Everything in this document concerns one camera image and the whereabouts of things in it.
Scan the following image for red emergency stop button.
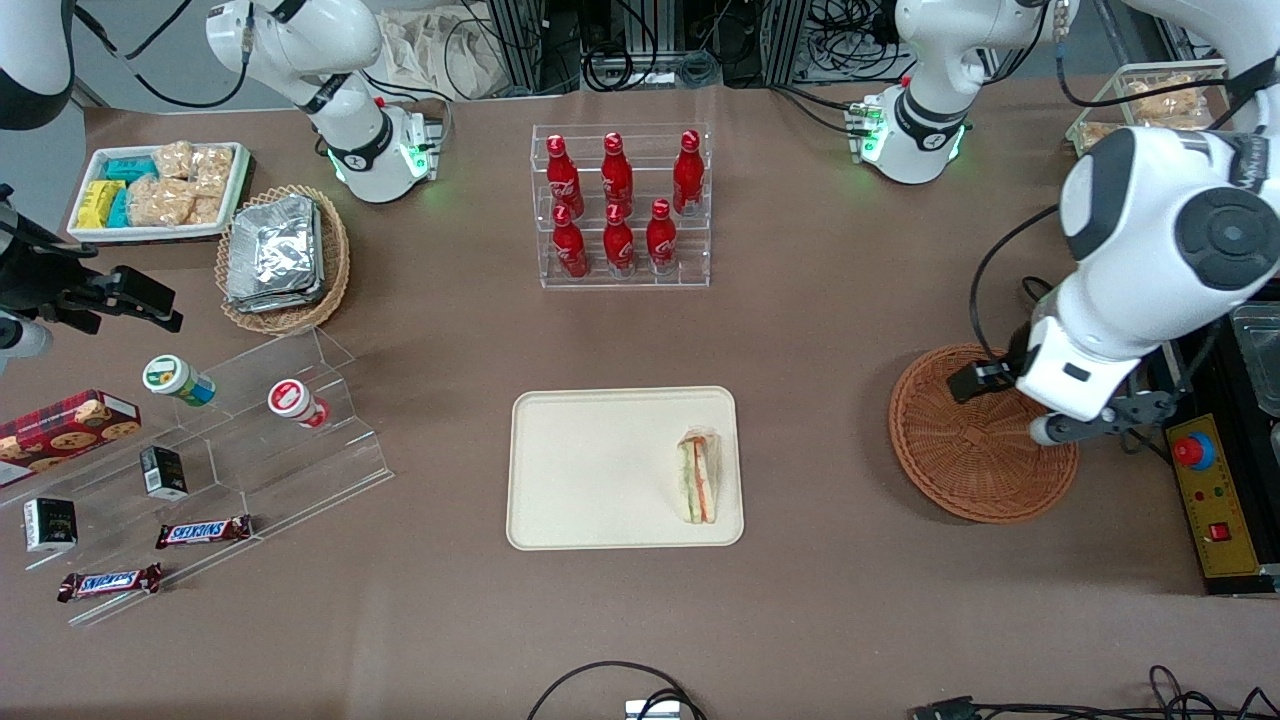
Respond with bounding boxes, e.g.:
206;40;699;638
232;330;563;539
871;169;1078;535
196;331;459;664
1172;431;1218;474

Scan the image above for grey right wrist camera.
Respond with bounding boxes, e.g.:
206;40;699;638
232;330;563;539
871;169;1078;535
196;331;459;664
0;308;53;377

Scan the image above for Snickers chocolate bar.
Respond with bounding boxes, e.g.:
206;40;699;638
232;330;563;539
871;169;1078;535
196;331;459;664
155;514;254;551
57;563;164;604

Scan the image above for black coiled cable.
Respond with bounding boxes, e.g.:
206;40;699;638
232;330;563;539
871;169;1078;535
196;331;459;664
582;44;667;94

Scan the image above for cream plastic tray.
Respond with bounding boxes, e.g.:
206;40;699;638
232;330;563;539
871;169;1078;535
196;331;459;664
506;386;746;552

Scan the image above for black cable with connector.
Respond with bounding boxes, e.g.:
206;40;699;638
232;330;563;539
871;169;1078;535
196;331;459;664
908;664;1280;720

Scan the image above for light wicker basket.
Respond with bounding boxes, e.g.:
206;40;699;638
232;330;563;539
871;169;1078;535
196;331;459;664
215;184;352;336

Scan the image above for aluminium frame post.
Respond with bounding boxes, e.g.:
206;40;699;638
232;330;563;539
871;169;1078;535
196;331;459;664
488;0;547;97
760;0;813;87

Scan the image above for grey coiled cable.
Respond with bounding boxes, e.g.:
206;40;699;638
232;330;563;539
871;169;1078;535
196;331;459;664
674;50;724;88

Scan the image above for triangle sandwich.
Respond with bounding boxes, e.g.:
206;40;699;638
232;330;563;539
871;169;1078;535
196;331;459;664
676;426;724;525

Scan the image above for black yellow control box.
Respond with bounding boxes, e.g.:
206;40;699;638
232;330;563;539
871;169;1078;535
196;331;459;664
1150;330;1280;598

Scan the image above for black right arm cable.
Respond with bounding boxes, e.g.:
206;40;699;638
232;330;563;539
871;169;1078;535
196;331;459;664
70;0;253;110

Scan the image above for silver foil packet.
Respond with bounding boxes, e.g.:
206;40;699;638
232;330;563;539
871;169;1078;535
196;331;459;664
225;285;327;315
228;194;323;299

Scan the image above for clear acrylic stepped shelf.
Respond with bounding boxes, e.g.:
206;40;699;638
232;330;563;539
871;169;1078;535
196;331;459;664
0;325;395;629

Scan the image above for red lid yogurt cup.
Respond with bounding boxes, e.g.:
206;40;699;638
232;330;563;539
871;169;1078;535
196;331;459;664
267;378;332;431

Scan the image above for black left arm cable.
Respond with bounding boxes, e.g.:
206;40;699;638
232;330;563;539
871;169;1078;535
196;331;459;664
967;204;1063;363

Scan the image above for red tartan cookie box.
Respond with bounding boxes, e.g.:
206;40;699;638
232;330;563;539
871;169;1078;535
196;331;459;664
0;389;143;491

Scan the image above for white plastic bin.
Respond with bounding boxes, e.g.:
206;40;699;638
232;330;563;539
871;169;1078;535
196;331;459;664
67;142;250;244

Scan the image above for clear plastic container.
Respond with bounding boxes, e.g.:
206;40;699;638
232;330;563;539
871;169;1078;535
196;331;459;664
1228;303;1280;419

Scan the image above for red cola bottle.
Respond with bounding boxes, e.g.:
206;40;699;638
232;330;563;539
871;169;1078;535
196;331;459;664
603;203;637;279
545;135;585;219
601;132;635;216
672;130;705;216
645;199;679;276
552;205;590;280

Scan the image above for brown wicker basket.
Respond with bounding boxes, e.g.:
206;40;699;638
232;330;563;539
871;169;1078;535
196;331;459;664
889;344;1080;525

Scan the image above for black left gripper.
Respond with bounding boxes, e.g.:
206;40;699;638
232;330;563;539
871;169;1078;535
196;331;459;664
947;344;1179;442

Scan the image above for white wire rack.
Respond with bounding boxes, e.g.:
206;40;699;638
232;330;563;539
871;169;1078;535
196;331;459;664
1064;59;1233;158

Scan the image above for clear acrylic bottle rack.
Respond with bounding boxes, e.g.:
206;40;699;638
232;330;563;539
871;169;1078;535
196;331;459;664
531;123;712;291

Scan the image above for green lid yogurt cup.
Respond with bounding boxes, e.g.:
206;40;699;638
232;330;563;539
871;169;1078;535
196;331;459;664
142;354;217;408

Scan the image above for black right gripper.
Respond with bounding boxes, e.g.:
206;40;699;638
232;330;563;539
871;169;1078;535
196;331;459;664
0;232;184;335

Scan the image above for small black carton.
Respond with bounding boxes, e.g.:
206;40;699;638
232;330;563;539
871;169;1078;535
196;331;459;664
22;496;79;554
138;445;190;502

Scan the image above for yellow snack packet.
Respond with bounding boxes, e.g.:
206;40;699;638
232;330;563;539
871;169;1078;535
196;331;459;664
77;180;125;230

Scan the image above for black looped cable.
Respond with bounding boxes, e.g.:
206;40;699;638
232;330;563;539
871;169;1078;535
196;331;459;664
525;660;709;720

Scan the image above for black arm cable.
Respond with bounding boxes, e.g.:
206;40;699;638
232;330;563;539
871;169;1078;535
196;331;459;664
70;0;253;110
967;204;1063;363

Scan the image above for beige cloth bag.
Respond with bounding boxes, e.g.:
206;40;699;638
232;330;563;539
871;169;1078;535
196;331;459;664
378;8;507;102

